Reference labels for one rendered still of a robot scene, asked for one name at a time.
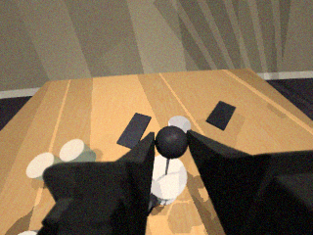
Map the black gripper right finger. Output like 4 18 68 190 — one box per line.
187 130 313 235

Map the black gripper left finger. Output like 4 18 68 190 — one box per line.
42 132 156 235

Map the french press with black knob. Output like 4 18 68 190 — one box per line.
148 125 188 216

